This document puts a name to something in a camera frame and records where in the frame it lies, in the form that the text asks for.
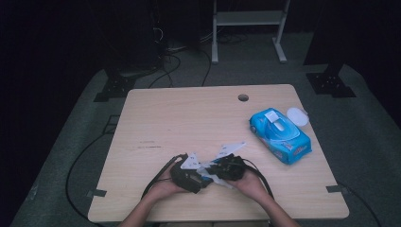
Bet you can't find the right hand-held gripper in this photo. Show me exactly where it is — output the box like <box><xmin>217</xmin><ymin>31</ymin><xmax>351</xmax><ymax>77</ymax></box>
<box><xmin>207</xmin><ymin>141</ymin><xmax>248</xmax><ymax>182</ymax></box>

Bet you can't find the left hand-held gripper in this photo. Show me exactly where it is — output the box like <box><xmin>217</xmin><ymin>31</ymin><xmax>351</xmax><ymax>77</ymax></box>
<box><xmin>170</xmin><ymin>152</ymin><xmax>209</xmax><ymax>194</ymax></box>

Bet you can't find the blue wet wipe packet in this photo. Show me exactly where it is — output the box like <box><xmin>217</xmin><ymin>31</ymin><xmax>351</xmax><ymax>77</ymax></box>
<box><xmin>249</xmin><ymin>107</ymin><xmax>313</xmax><ymax>166</ymax></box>

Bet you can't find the person's left hand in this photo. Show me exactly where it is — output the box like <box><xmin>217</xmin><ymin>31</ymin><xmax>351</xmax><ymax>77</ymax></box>
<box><xmin>145</xmin><ymin>164</ymin><xmax>190</xmax><ymax>203</ymax></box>

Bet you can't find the person's right hand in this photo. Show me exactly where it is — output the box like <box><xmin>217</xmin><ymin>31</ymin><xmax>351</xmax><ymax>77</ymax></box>
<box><xmin>227</xmin><ymin>168</ymin><xmax>272</xmax><ymax>204</ymax></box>

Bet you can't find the white round plastic lid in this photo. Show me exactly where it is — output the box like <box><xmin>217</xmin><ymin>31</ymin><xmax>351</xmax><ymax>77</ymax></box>
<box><xmin>286</xmin><ymin>107</ymin><xmax>310</xmax><ymax>128</ymax></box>

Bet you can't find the grey tape piece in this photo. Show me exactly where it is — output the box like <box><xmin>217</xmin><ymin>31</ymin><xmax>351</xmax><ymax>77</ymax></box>
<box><xmin>86</xmin><ymin>188</ymin><xmax>108</xmax><ymax>199</ymax></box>
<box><xmin>325</xmin><ymin>184</ymin><xmax>349</xmax><ymax>194</ymax></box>

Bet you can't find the black stand base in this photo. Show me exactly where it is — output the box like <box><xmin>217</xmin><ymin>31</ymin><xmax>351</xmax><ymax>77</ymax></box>
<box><xmin>93</xmin><ymin>66</ymin><xmax>137</xmax><ymax>103</ymax></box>
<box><xmin>305</xmin><ymin>62</ymin><xmax>357</xmax><ymax>98</ymax></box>

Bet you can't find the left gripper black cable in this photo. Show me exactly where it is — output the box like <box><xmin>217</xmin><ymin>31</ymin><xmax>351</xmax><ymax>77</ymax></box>
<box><xmin>141</xmin><ymin>153</ymin><xmax>189</xmax><ymax>200</ymax></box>

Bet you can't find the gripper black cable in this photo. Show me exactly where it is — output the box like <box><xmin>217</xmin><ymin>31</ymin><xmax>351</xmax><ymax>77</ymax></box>
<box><xmin>241</xmin><ymin>157</ymin><xmax>274</xmax><ymax>200</ymax></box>
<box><xmin>141</xmin><ymin>153</ymin><xmax>189</xmax><ymax>200</ymax></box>

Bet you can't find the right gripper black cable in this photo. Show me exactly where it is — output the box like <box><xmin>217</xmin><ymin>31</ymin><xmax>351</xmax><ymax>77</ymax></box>
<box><xmin>241</xmin><ymin>157</ymin><xmax>274</xmax><ymax>200</ymax></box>

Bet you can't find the thin black floor cable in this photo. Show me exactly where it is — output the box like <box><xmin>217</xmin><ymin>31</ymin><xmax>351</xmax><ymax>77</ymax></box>
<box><xmin>200</xmin><ymin>49</ymin><xmax>213</xmax><ymax>88</ymax></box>

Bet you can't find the looped black floor cable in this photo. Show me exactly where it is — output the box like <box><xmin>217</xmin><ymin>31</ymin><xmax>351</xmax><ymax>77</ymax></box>
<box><xmin>147</xmin><ymin>52</ymin><xmax>183</xmax><ymax>89</ymax></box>

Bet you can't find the long black floor cable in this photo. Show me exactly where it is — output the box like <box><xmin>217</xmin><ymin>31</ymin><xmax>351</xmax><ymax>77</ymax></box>
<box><xmin>64</xmin><ymin>114</ymin><xmax>121</xmax><ymax>223</ymax></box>

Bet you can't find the cable bundle under stand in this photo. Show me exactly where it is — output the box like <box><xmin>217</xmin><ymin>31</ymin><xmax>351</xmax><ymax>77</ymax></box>
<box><xmin>198</xmin><ymin>28</ymin><xmax>250</xmax><ymax>45</ymax></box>

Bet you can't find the white metal stand frame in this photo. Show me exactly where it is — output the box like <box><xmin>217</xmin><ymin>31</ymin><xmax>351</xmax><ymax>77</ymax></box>
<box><xmin>211</xmin><ymin>0</ymin><xmax>291</xmax><ymax>64</ymax></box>

